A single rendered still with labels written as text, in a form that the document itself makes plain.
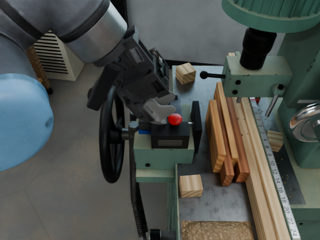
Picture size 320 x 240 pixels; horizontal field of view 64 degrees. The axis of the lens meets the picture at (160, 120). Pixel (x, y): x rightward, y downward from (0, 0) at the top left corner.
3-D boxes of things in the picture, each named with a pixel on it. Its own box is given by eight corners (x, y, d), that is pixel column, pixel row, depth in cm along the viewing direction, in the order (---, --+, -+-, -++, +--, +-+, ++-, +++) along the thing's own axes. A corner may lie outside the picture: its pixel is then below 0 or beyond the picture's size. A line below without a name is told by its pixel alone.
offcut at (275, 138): (277, 141, 77) (282, 132, 74) (278, 152, 74) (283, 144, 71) (263, 138, 78) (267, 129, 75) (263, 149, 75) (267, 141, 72)
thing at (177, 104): (140, 105, 64) (139, 89, 60) (185, 105, 64) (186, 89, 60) (137, 149, 56) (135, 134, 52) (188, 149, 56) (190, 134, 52)
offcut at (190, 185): (201, 196, 55) (203, 189, 53) (181, 198, 55) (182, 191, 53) (198, 181, 58) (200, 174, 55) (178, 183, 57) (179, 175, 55)
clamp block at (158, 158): (139, 124, 72) (137, 101, 65) (187, 124, 72) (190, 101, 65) (135, 171, 63) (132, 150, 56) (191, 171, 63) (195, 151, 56)
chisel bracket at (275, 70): (219, 82, 66) (225, 55, 60) (273, 83, 66) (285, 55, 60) (223, 103, 61) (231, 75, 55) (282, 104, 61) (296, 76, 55)
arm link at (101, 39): (55, 52, 36) (70, 17, 42) (80, 75, 39) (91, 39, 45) (105, 22, 32) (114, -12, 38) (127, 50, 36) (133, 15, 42)
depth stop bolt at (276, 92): (261, 110, 64) (275, 80, 56) (269, 111, 64) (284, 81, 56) (263, 117, 63) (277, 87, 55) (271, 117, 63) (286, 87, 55)
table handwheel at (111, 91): (91, 190, 61) (113, 177, 90) (175, 191, 61) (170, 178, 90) (95, 72, 65) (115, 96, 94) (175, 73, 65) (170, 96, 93)
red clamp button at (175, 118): (167, 115, 55) (167, 112, 54) (181, 115, 55) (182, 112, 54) (167, 126, 53) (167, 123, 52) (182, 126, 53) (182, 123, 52)
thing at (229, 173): (210, 113, 71) (213, 100, 67) (216, 113, 71) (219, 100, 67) (222, 185, 57) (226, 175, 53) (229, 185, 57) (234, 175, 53)
